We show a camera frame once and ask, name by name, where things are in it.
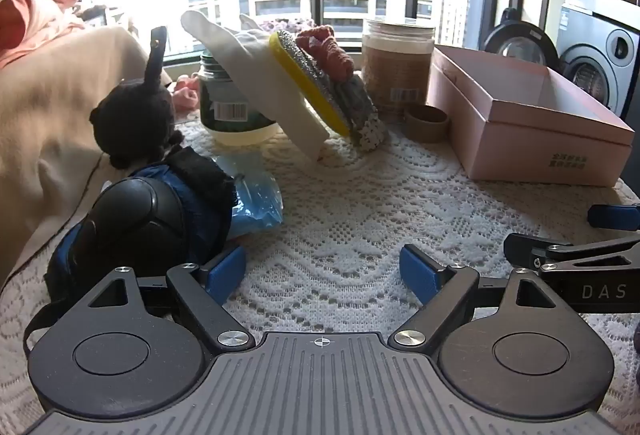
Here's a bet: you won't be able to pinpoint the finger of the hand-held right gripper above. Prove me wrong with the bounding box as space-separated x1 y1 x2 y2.
503 233 640 275
587 204 640 232

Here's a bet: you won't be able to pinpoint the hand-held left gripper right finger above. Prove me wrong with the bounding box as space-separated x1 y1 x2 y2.
389 244 553 352

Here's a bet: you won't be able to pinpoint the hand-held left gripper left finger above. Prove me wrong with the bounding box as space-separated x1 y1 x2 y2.
87 246 257 352

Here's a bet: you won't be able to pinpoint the blue plastic shoe cover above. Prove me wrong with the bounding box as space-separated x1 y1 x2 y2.
210 154 285 242

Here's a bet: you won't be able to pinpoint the pink cardboard box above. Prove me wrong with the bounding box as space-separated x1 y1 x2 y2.
426 45 636 188

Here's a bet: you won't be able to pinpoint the grey knitted cloth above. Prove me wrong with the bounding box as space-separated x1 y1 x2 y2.
327 72 387 152

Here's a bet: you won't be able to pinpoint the black plush toy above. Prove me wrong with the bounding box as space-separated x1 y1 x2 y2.
89 26 184 172

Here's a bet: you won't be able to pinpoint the white cotton glove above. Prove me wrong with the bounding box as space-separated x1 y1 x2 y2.
180 10 332 162

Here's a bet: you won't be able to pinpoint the yellow sponge with steel scourer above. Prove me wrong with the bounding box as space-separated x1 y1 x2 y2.
268 29 352 137

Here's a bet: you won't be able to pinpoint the pink knitted cloth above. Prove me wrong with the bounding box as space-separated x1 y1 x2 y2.
295 24 357 82

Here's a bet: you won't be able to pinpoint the white lace tablecloth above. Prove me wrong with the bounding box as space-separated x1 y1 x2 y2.
0 112 640 435

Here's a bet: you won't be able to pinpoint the brown tape roll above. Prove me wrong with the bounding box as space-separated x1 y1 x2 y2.
403 104 450 144

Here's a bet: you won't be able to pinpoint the green lidded glass jar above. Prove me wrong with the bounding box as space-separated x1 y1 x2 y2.
199 52 282 147

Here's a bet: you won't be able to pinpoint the grey washing machine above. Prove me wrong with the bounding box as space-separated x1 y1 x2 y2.
556 0 640 122

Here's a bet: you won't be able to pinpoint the clear jar with brown contents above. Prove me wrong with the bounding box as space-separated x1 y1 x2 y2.
361 17 437 117

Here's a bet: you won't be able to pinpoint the beige blanket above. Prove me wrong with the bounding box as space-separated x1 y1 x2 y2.
0 25 174 288

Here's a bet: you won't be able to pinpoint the potted purple flowers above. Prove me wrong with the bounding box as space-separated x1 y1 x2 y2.
259 17 317 35

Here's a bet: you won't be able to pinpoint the peach pink cloth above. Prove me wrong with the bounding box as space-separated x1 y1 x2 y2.
0 0 85 72

